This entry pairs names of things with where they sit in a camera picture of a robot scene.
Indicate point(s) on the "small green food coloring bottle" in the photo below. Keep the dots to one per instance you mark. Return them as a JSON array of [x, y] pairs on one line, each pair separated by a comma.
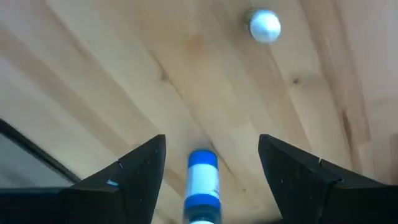
[[264, 26]]

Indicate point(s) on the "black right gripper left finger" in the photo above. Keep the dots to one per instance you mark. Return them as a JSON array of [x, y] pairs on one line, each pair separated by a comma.
[[124, 193]]

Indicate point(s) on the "black aluminium table frame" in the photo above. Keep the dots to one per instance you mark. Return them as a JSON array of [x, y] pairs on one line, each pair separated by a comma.
[[31, 147]]

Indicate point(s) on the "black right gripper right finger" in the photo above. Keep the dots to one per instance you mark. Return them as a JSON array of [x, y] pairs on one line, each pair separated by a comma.
[[304, 193]]

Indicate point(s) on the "large blue food coloring bottle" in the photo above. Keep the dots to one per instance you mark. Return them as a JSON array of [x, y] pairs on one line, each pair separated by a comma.
[[202, 180]]

